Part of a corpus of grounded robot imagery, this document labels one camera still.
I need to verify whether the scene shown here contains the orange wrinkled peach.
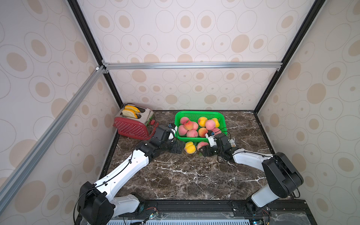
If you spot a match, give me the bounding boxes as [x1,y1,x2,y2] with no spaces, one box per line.
[184,121,194,131]

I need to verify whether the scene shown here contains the pink peach with leaf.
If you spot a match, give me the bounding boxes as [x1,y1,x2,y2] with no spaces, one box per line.
[180,117,189,125]

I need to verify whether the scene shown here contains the yellow red peach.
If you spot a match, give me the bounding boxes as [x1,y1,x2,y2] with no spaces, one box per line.
[197,117,208,127]

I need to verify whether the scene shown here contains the yellow peach front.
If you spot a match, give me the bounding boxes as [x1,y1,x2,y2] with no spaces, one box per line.
[212,118,220,128]

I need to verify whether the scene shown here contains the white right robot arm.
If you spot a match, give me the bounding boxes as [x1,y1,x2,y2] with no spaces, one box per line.
[199,132,304,214]

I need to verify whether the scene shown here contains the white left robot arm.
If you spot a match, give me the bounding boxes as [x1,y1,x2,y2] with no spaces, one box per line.
[73,123,185,225]

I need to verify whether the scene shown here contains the green plastic basket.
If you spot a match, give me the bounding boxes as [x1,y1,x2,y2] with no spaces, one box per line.
[174,111,228,143]

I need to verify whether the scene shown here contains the rear toast slice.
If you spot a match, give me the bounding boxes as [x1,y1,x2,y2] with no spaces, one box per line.
[124,105,141,113]

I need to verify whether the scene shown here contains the toast slice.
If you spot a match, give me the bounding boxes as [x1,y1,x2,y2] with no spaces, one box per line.
[122,109,138,119]
[124,105,141,113]

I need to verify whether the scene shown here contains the front toast slice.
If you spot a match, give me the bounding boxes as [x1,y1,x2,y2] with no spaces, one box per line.
[122,109,138,119]

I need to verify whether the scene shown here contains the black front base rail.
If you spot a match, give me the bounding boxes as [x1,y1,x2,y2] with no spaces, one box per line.
[108,200,316,225]

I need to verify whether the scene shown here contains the horizontal aluminium rail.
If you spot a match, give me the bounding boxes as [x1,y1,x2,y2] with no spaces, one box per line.
[99,61,283,72]

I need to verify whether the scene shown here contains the black left frame post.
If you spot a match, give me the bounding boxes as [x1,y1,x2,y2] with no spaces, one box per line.
[67,0,123,108]

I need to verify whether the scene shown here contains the black frame post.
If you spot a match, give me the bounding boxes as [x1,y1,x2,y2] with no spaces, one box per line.
[254,0,326,115]
[67,0,123,108]

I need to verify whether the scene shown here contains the diagonal aluminium rail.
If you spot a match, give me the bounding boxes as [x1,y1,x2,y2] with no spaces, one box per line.
[1,65,106,213]

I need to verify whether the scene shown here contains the black right frame post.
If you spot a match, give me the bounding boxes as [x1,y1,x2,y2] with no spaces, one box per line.
[254,0,326,115]

